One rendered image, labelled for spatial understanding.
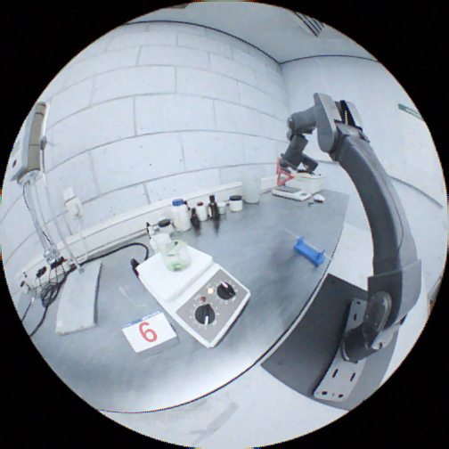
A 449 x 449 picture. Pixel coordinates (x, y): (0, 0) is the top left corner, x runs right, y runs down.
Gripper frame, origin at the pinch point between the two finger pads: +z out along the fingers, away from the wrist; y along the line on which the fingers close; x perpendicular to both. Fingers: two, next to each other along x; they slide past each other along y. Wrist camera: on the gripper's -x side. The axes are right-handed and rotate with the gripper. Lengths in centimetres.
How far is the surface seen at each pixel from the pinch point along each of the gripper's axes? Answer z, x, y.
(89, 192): 13, 75, -36
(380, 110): -90, -73, 70
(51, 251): 2, 55, -62
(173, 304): -1, 17, -53
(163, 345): 3, 17, -61
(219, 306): 0, 10, -51
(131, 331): 3, 23, -62
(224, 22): -101, 70, 66
